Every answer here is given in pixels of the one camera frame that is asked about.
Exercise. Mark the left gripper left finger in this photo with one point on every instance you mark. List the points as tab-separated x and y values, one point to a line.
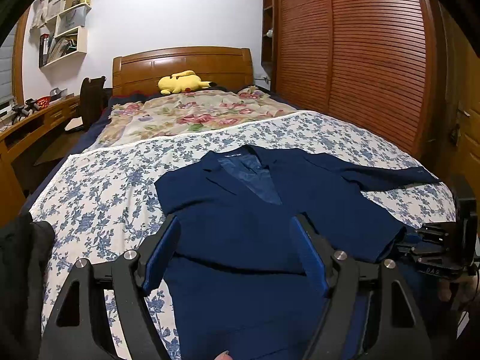
155	253

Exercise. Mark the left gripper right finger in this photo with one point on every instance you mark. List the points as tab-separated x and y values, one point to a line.
315	254

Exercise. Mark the navy blue suit jacket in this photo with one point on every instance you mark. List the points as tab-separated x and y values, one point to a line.
237	280

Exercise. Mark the person's right hand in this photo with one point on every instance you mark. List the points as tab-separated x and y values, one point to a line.
462	290

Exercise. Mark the blue floral white bedsheet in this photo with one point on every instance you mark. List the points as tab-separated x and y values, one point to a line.
103	202

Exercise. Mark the black garment at bedside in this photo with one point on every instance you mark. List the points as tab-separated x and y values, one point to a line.
26	248

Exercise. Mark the pink floral quilt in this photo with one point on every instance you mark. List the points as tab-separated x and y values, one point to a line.
195	112

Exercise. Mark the dark wooden chair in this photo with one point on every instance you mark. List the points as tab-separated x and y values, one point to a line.
90	106

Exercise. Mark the long wooden desk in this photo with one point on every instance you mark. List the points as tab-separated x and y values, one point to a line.
23	137

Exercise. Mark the yellow Pikachu plush toy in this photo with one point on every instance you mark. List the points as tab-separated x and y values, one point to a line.
183	82

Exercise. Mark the red basket on desk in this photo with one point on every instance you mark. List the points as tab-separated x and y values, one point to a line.
43	102

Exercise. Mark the wooden bed headboard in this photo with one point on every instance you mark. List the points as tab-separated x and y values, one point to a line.
228	67

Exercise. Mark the wooden louvered wardrobe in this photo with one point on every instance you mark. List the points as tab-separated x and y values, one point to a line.
378	64

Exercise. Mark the white wall shelf unit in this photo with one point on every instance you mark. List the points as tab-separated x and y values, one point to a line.
62	28

